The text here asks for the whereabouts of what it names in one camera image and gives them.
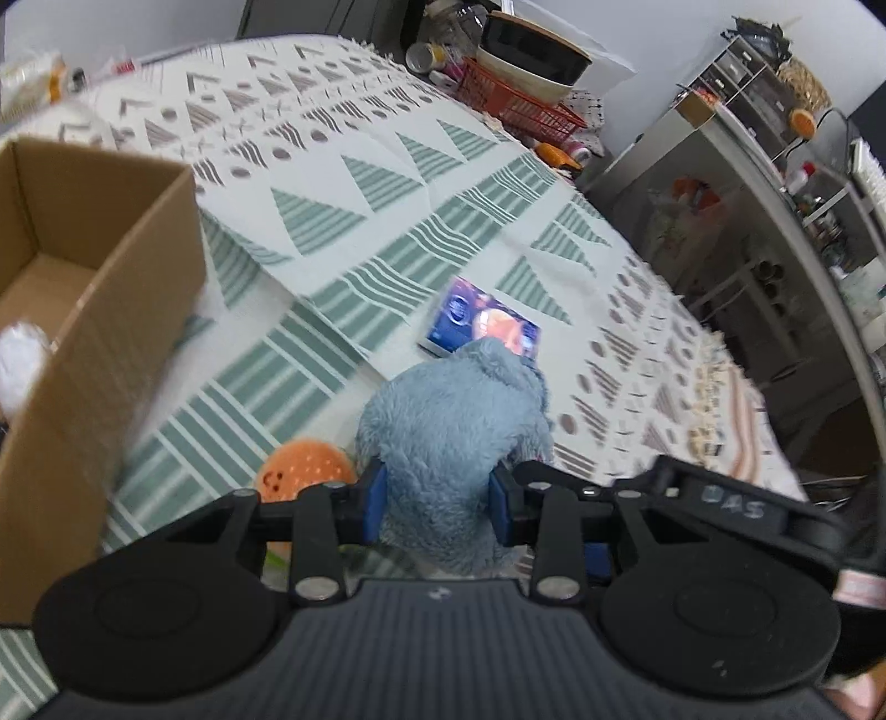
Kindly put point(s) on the plush hamburger toy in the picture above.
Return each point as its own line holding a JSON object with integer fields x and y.
{"x": 299, "y": 464}

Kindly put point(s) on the brown cardboard box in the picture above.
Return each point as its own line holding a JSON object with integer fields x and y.
{"x": 102, "y": 252}

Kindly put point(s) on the cream black bowl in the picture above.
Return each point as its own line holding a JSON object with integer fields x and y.
{"x": 530, "y": 58}

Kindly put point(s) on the grey drawer organizer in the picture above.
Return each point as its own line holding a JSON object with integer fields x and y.
{"x": 763, "y": 98}

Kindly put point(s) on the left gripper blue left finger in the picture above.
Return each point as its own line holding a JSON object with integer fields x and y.
{"x": 328, "y": 516}

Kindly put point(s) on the patterned white green blanket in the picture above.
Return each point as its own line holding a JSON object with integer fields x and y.
{"x": 339, "y": 197}

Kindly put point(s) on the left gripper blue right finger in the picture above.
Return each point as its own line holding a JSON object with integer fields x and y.
{"x": 528, "y": 509}

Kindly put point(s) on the white side table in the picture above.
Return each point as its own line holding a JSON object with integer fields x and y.
{"x": 699, "y": 201}

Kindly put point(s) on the white soft bundle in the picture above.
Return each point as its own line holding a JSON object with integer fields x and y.
{"x": 24, "y": 351}

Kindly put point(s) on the red plastic basket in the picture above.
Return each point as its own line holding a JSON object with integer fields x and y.
{"x": 484, "y": 92}

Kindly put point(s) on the fluffy blue-grey plush toy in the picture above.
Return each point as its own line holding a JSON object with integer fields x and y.
{"x": 441, "y": 428}

